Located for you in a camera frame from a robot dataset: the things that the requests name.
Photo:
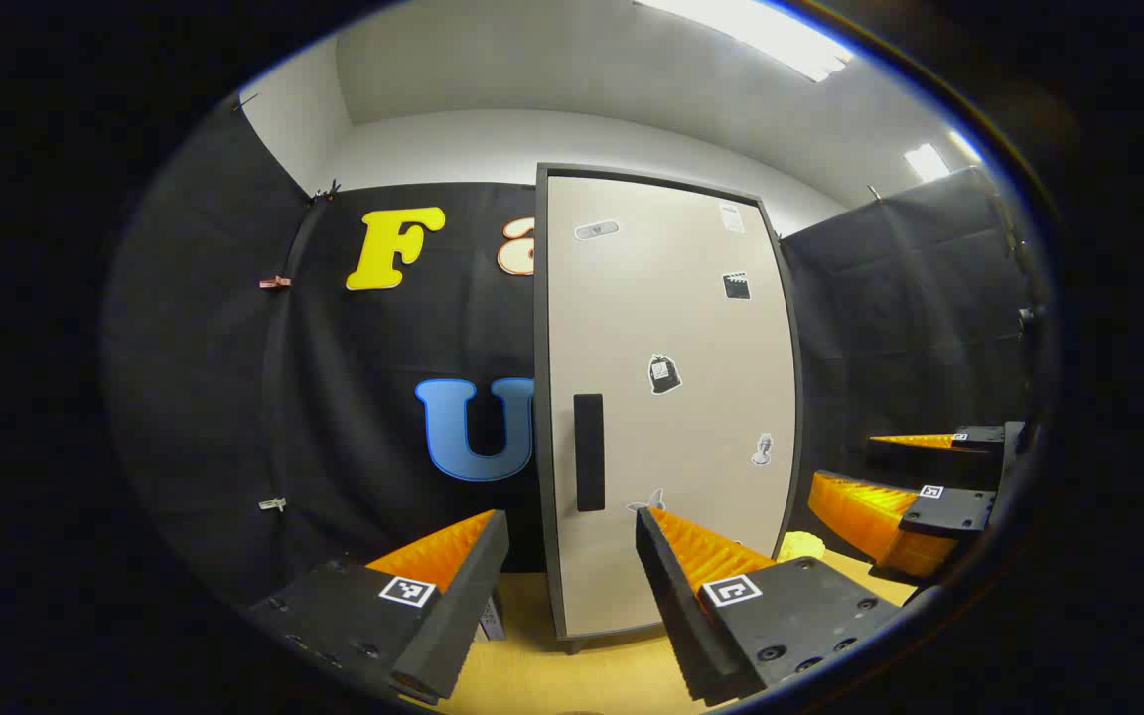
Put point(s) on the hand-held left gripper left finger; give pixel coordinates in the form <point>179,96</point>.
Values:
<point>463,616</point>

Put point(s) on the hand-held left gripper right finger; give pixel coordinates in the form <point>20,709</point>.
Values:
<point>681,616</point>

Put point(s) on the pink cloth clip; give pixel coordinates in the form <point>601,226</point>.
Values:
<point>275,283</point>

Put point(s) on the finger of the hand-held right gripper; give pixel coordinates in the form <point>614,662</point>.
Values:
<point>979,439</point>
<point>954,511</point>

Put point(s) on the black backdrop cloth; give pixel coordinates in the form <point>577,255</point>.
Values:
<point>383,397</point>

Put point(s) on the grey cabinet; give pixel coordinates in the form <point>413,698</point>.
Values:
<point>540,397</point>

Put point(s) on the yellow ribbed object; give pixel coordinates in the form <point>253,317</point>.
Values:
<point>800,546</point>

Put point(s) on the large ceiling light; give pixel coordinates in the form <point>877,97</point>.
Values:
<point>751,35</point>

